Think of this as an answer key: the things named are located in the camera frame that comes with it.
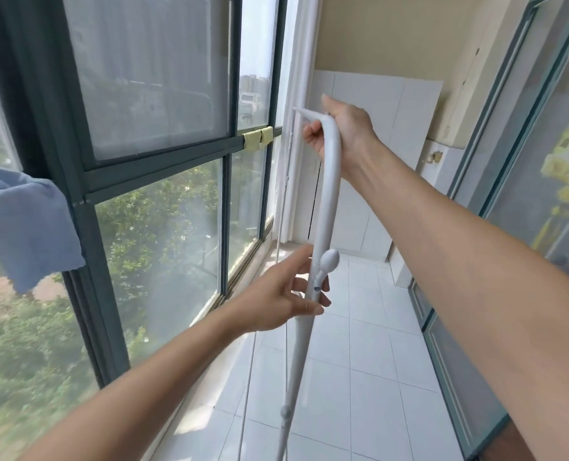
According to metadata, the person's left hand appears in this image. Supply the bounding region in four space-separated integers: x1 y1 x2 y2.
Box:
227 244 331 335

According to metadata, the person's right hand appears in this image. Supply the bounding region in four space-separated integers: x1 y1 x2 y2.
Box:
302 94 379 182

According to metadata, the white curved pole with knob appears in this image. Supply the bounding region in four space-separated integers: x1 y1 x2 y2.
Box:
274 106 344 461

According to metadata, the person's left forearm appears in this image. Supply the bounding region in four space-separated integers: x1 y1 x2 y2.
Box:
19 302 258 461

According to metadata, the person's right forearm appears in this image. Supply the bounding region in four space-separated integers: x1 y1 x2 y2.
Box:
340 132 569 461

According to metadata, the white vertical pipe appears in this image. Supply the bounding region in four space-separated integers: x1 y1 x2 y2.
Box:
284 0 323 246

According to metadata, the thin white rod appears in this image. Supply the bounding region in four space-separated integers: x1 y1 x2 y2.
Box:
274 112 297 265

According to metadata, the yellow sponge pad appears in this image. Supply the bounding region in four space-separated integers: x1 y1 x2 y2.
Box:
242 126 274 152

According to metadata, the blue cloth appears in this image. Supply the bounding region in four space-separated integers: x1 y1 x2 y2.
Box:
0 166 86 296

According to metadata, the teal sliding door frame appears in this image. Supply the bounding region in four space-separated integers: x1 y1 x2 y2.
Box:
408 0 569 461

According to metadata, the dark green window frame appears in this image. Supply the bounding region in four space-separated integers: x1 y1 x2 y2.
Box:
0 0 291 387

